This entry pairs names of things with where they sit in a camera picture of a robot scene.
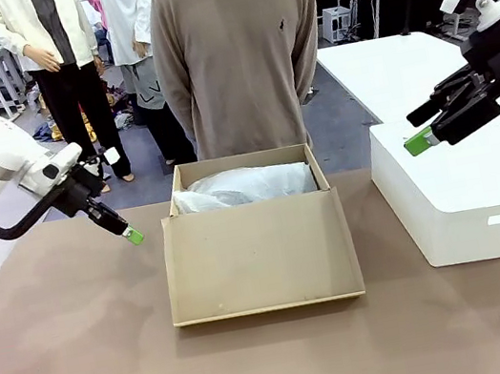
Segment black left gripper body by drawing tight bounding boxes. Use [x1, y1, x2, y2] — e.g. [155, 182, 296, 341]
[51, 159, 110, 220]

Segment white tissue paper sheet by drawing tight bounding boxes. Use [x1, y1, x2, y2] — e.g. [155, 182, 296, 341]
[168, 154, 320, 218]

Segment cardboard shoe box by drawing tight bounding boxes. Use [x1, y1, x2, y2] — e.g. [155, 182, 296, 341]
[162, 138, 332, 219]

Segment cardboard shoe box lid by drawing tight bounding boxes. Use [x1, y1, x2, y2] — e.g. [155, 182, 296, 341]
[153, 182, 367, 330]

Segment large white platform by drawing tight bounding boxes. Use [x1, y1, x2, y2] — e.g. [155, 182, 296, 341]
[315, 16, 500, 159]

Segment white foam block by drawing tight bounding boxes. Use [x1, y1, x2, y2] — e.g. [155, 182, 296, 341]
[362, 102, 500, 279]

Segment mannequin white jacket black trousers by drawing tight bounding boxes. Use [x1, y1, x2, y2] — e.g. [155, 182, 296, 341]
[0, 0, 136, 203]

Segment pile of clothes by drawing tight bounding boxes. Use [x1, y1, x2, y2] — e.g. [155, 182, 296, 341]
[23, 66, 147, 149]

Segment mannequin white shirt grey shorts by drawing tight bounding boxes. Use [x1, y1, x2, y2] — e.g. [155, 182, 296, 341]
[99, 0, 201, 175]

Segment person in beige sweater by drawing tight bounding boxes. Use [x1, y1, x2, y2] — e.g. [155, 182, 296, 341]
[142, 0, 343, 173]

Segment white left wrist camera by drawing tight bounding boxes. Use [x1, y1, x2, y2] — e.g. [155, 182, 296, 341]
[78, 145, 125, 178]

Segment black corrugated cable hose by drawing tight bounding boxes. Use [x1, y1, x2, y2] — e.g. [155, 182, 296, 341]
[0, 187, 75, 243]

